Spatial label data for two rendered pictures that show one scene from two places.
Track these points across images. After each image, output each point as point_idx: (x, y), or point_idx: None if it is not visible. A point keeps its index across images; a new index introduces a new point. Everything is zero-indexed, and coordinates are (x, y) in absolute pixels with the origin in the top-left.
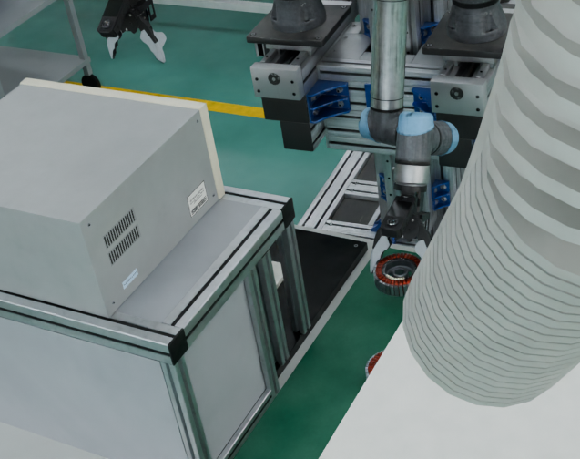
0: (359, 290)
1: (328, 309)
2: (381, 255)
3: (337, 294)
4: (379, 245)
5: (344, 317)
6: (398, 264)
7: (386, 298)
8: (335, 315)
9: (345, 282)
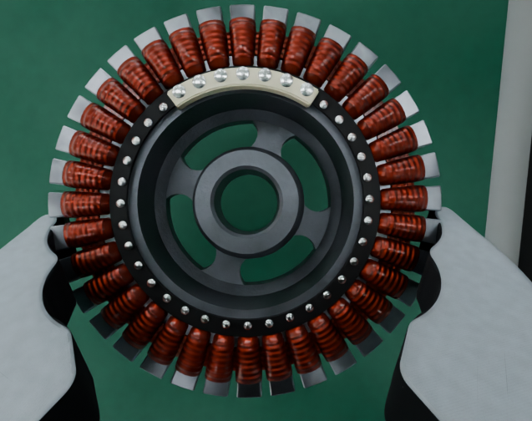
0: (443, 206)
1: (530, 69)
2: (427, 291)
3: (524, 166)
4: (520, 349)
5: (448, 32)
6: (286, 291)
7: (318, 190)
8: (488, 32)
9: (516, 246)
